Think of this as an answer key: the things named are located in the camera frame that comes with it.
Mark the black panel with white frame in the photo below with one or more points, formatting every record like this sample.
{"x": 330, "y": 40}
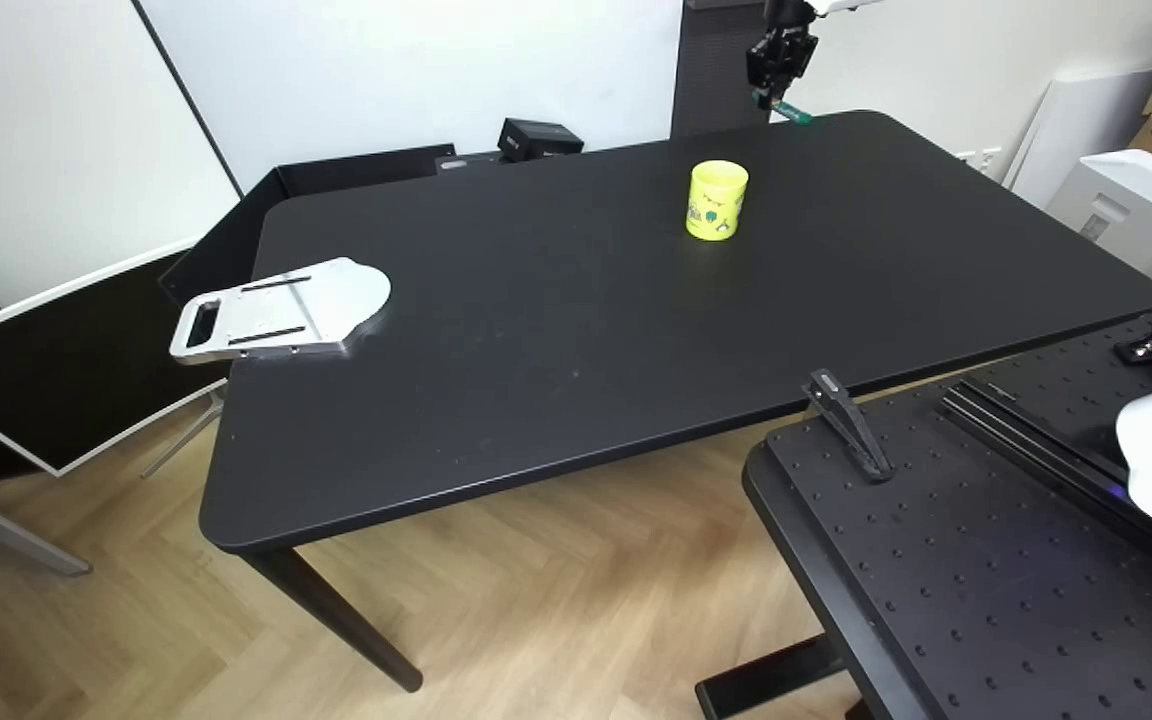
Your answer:
{"x": 57, "y": 374}

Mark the grey metal bar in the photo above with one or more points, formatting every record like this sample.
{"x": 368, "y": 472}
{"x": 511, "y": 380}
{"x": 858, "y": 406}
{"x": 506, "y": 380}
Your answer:
{"x": 10, "y": 530}

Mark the black table leg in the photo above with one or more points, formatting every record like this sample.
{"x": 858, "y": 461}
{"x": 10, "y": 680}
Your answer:
{"x": 338, "y": 614}

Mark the perforated breadboard table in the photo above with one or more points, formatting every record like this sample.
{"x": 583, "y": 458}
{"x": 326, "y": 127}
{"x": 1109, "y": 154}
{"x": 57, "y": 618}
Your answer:
{"x": 989, "y": 572}

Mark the white equipment box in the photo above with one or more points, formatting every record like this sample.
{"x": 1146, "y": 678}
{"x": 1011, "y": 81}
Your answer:
{"x": 1140, "y": 207}

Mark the green marker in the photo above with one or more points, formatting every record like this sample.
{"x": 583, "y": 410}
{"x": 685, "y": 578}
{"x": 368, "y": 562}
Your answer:
{"x": 805, "y": 117}

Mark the large whiteboard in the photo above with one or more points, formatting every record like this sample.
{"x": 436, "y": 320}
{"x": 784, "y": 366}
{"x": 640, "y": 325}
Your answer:
{"x": 429, "y": 66}

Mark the dark grey pillar panel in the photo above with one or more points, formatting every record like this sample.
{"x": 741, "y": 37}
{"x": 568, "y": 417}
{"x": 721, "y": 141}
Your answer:
{"x": 717, "y": 66}

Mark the yellow mug with print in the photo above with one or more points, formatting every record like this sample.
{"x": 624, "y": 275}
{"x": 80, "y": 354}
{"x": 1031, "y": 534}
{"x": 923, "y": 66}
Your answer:
{"x": 717, "y": 201}

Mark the white leaning board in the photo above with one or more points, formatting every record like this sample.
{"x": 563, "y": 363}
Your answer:
{"x": 1068, "y": 127}

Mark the black marker pen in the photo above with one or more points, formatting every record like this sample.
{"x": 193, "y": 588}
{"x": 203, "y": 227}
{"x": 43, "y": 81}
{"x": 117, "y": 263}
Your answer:
{"x": 850, "y": 426}

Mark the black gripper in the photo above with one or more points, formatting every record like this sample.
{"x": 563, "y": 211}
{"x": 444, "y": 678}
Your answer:
{"x": 784, "y": 40}

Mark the small black box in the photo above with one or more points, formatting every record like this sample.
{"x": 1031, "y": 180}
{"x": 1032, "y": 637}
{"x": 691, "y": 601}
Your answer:
{"x": 537, "y": 139}

